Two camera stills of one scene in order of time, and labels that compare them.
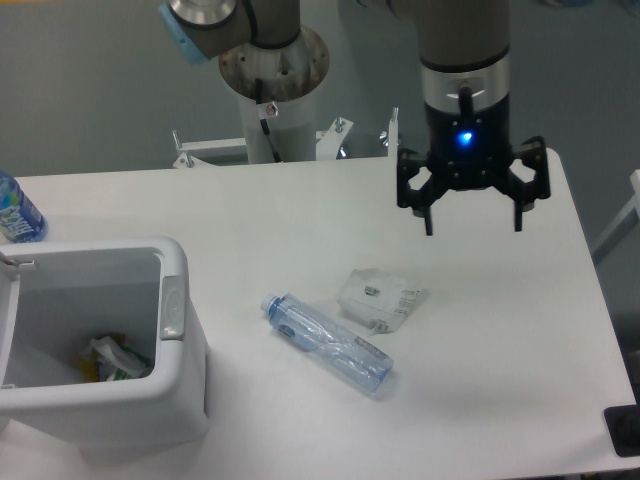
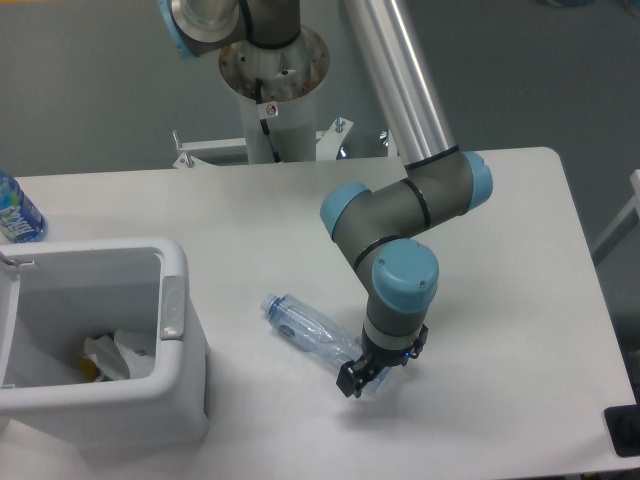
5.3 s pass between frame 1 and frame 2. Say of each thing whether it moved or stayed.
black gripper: moved
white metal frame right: stayed
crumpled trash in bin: stayed
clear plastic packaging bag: moved
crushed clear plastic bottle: stayed
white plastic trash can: stayed
